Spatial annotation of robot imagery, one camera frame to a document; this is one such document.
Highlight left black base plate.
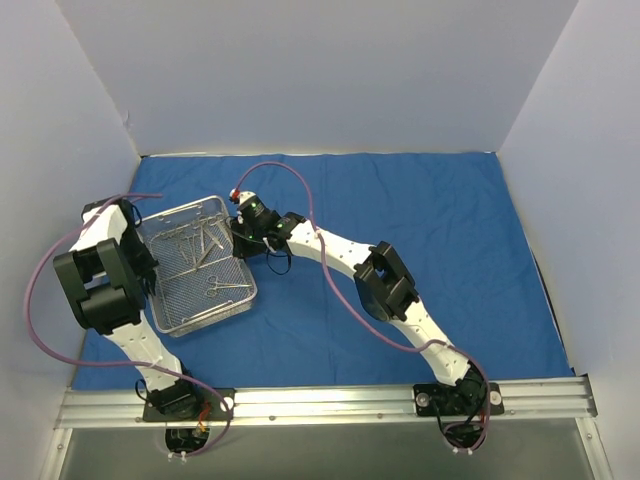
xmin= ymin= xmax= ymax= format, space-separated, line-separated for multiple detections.
xmin=142 ymin=387 xmax=233 ymax=423

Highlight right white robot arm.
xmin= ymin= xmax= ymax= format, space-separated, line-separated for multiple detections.
xmin=230 ymin=189 xmax=487 ymax=413

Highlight steel forceps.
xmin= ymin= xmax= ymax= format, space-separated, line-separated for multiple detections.
xmin=194 ymin=216 xmax=224 ymax=270

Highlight blue surgical drape cloth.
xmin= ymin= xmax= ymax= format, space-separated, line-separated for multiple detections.
xmin=72 ymin=151 xmax=576 ymax=391

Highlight steel tray divider rod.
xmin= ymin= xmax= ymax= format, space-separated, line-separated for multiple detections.
xmin=181 ymin=300 xmax=233 ymax=324

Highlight front aluminium rail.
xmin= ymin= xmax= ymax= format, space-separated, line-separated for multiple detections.
xmin=55 ymin=377 xmax=597 ymax=429

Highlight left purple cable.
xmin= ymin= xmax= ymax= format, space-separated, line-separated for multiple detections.
xmin=22 ymin=192 xmax=236 ymax=457

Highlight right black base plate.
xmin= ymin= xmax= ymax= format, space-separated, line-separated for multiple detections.
xmin=412 ymin=382 xmax=485 ymax=417

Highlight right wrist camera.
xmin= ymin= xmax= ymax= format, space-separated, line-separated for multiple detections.
xmin=229 ymin=188 xmax=256 ymax=208

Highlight wire mesh instrument tray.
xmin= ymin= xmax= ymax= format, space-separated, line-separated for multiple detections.
xmin=138 ymin=195 xmax=258 ymax=337

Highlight steel surgical scissors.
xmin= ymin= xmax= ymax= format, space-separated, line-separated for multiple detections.
xmin=159 ymin=224 xmax=197 ymax=268

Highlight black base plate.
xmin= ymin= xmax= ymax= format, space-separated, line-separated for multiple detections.
xmin=412 ymin=382 xmax=485 ymax=417
xmin=142 ymin=387 xmax=233 ymax=423

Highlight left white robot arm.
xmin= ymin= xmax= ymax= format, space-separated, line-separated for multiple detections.
xmin=53 ymin=198 xmax=202 ymax=419

